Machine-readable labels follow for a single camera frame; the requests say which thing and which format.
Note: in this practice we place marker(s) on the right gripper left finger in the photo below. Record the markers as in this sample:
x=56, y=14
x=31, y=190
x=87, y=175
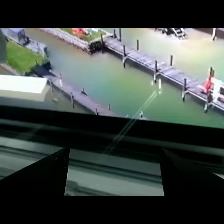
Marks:
x=36, y=178

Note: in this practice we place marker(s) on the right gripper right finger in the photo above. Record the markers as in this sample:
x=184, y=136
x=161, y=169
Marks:
x=191, y=178

